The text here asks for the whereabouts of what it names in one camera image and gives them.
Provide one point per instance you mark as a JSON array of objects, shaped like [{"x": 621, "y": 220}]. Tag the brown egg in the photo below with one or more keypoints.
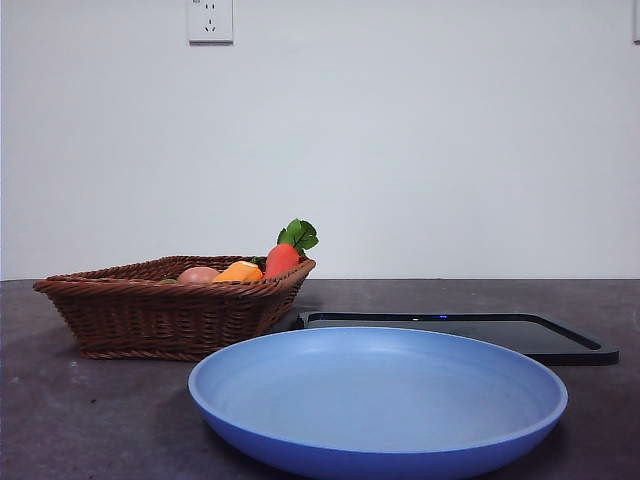
[{"x": 196, "y": 275}]

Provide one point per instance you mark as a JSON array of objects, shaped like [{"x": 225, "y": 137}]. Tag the white wall socket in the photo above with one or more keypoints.
[{"x": 211, "y": 22}]

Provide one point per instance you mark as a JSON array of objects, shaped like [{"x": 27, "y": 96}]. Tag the orange toy carrot green leaves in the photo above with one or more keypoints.
[{"x": 281, "y": 257}]

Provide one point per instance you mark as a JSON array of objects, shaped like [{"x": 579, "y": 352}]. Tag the black flat tray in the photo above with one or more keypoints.
[{"x": 560, "y": 345}]

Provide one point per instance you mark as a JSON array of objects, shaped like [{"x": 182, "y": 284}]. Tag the yellow toy corn cob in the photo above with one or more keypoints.
[{"x": 240, "y": 272}]

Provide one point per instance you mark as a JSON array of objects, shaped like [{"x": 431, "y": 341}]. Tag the blue round plate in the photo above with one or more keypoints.
[{"x": 375, "y": 400}]

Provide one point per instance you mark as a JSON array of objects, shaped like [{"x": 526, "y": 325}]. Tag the brown wicker basket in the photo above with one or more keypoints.
[{"x": 160, "y": 320}]

